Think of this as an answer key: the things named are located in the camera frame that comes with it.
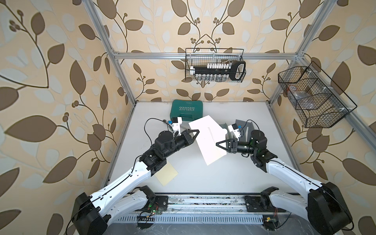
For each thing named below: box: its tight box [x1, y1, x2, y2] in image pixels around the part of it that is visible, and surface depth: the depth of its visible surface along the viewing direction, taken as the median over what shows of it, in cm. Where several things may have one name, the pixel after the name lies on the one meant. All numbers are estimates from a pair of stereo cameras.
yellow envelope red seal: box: [154, 160, 179, 187], surface depth 86 cm
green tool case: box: [170, 99, 204, 122], surface depth 114 cm
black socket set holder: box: [189, 60, 247, 82], surface depth 86 cm
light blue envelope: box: [216, 122, 228, 136], surface depth 74 cm
